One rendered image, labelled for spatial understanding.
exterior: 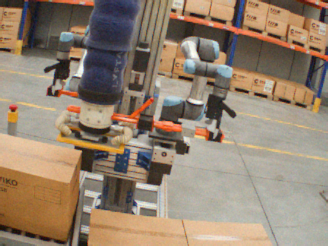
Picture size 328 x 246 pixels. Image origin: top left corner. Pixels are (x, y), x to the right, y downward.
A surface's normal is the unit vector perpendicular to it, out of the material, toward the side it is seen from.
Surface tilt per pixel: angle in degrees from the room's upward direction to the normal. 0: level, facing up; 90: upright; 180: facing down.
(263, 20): 88
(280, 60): 90
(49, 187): 90
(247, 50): 90
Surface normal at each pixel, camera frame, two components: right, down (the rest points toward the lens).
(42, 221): 0.03, 0.33
